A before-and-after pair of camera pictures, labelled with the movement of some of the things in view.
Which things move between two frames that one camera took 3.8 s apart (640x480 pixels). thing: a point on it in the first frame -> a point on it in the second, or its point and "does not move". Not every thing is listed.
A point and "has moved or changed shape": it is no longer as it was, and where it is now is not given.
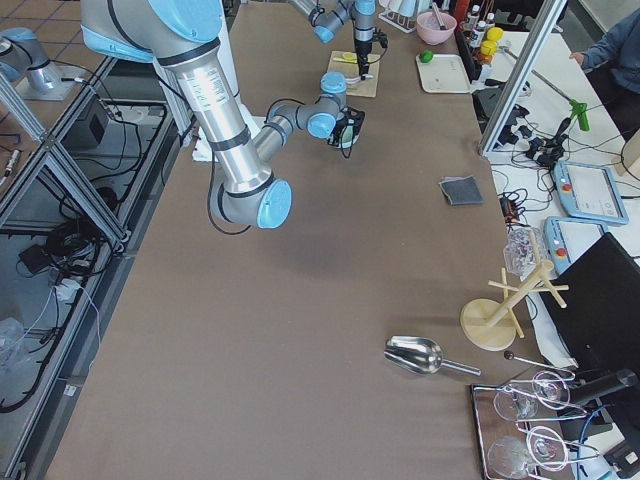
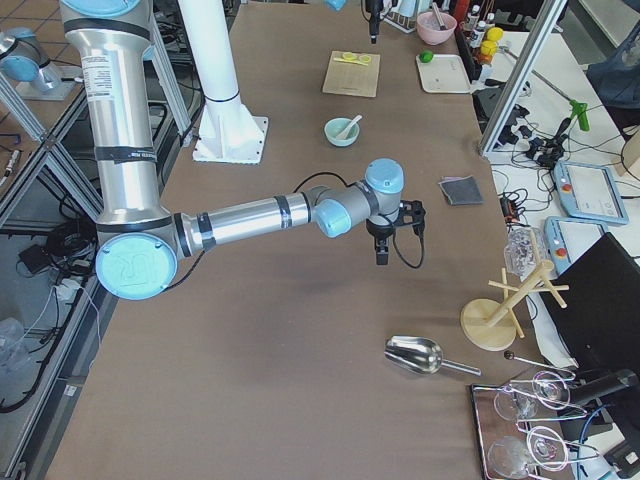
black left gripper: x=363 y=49 -> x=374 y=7
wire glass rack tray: x=509 y=449 does not move
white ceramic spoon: x=358 y=78 has moved or changed shape
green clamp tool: x=579 y=109 does not move
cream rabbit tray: x=445 y=73 does not move
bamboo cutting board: x=364 y=88 does not move
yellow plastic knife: x=345 y=60 does not move
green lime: x=426 y=56 does not move
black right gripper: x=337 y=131 -> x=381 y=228
